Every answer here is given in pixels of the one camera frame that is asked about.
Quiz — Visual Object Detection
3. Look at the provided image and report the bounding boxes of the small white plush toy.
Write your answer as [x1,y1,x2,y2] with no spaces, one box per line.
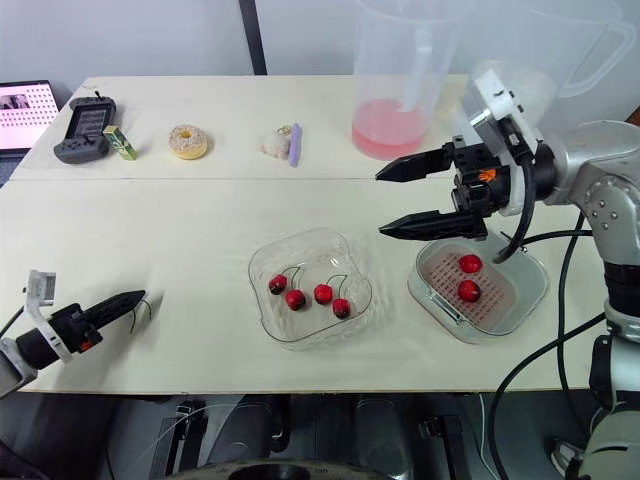
[256,125,293,160]

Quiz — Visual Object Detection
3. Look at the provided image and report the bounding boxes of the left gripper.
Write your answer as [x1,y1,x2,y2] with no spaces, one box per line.
[49,302,104,354]

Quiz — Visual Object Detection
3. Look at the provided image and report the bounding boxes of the purple tube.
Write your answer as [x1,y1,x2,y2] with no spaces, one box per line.
[288,122,305,169]

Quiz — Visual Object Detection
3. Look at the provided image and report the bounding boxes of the black cable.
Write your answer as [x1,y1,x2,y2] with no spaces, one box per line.
[493,148,539,265]
[489,212,609,480]
[0,305,26,341]

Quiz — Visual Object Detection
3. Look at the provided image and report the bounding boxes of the sprinkled doughnut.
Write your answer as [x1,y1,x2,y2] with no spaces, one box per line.
[167,123,210,161]

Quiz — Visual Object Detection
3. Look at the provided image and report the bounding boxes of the green cherry stem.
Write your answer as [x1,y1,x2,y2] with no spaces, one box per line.
[128,298,154,335]

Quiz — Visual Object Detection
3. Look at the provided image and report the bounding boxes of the small green box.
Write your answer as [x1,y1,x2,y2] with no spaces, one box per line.
[101,125,139,162]

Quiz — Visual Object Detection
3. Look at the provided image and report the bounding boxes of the white colander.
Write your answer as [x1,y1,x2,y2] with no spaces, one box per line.
[416,244,520,332]

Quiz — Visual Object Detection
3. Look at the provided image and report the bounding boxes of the clear pitcher with pink liquid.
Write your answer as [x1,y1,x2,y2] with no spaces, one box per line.
[350,0,457,162]

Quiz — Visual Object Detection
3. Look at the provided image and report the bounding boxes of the laptop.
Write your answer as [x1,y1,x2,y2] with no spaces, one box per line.
[0,79,62,157]

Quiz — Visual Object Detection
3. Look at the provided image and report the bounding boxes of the grey basin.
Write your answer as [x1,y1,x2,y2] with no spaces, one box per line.
[407,238,550,346]

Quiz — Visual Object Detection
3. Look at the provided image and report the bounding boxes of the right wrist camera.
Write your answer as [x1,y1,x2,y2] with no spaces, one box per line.
[459,69,545,167]

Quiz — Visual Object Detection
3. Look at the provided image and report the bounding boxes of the clear plastic bowl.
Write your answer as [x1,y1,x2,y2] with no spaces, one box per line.
[248,227,378,352]

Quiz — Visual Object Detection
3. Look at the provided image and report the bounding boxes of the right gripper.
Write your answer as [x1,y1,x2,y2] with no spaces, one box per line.
[375,135,526,242]

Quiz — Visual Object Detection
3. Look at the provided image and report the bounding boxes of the red cherry pair with stem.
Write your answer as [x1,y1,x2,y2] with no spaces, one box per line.
[313,273,351,320]
[268,267,307,312]

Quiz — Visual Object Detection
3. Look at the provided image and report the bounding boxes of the grey handheld game console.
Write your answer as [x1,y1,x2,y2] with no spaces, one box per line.
[53,93,118,166]

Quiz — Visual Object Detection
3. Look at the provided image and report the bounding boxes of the robot body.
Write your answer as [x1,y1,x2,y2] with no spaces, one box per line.
[0,392,501,480]

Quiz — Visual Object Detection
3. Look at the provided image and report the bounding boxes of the empty clear pitcher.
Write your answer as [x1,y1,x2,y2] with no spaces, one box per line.
[452,0,634,141]

